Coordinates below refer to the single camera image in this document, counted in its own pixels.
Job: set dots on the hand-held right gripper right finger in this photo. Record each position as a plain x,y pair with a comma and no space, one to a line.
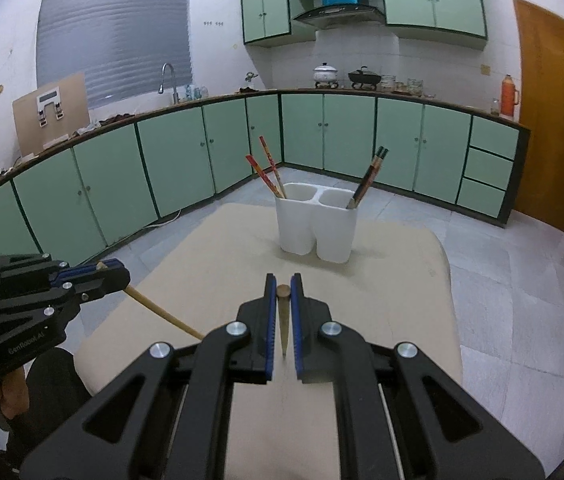
296,340

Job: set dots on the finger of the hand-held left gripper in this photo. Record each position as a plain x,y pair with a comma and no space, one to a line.
27,266
104,282

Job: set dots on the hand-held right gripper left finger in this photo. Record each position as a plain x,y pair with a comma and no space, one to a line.
272,340

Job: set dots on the brown wooden chopstick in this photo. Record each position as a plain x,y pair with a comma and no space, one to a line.
283,320

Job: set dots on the light wooden chopstick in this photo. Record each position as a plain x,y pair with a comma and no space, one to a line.
162,312

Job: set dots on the white plastic chopstick holder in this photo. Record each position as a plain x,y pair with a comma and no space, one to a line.
312,230

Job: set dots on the red patterned chopstick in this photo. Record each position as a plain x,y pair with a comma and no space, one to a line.
273,165
264,175

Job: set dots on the dark patterned chopstick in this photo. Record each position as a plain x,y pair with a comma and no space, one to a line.
366,180
375,172

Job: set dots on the person's dark trousers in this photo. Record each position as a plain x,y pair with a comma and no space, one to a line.
57,380

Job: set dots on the green base cabinets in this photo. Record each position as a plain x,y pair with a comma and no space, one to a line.
172,160

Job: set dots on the clutter on countertop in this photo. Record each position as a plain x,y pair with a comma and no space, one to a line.
107,122

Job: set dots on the cardboard sheet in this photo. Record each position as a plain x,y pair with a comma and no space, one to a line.
69,105

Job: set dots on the bottles beside sink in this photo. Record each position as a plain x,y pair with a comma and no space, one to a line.
196,92

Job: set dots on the metal sink faucet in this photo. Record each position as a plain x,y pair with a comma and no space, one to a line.
169,77

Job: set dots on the grey window blind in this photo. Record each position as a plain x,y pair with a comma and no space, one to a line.
112,35

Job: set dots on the white lidded pot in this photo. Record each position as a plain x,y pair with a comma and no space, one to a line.
326,74

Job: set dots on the black wok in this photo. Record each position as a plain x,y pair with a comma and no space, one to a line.
364,78

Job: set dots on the group of glass jars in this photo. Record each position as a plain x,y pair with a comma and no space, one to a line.
409,87

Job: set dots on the small glass jar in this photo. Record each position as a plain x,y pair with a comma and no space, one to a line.
495,106

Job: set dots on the orange thermos flask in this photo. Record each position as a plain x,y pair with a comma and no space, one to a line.
509,97

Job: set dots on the black range hood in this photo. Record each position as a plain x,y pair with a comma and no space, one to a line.
337,16

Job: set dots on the white bracket on cardboard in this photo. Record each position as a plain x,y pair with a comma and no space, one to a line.
50,105

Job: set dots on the row of wall hooks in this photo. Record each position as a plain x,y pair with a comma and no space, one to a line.
214,24

